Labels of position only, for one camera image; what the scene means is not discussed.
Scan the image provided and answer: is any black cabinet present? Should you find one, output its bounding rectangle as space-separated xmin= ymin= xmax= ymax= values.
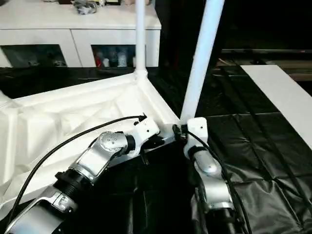
xmin=157 ymin=0 xmax=312 ymax=66

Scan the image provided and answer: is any white sideboard with glass doors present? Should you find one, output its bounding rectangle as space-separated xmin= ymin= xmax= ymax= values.
xmin=0 ymin=0 xmax=161 ymax=69

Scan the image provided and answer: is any white plastic table leg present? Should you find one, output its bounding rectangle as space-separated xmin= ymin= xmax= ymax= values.
xmin=134 ymin=0 xmax=148 ymax=81
xmin=179 ymin=0 xmax=226 ymax=125
xmin=0 ymin=90 xmax=13 ymax=111

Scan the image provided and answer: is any black mat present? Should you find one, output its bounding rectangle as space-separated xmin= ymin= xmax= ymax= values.
xmin=0 ymin=63 xmax=312 ymax=234

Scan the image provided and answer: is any shiny silver ornament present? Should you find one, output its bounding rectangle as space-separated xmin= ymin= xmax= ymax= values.
xmin=73 ymin=0 xmax=100 ymax=14

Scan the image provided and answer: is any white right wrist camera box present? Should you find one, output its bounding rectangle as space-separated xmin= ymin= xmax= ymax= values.
xmin=183 ymin=117 xmax=208 ymax=159

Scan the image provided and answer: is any white plastic table top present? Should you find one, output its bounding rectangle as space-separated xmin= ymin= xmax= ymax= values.
xmin=0 ymin=68 xmax=183 ymax=220

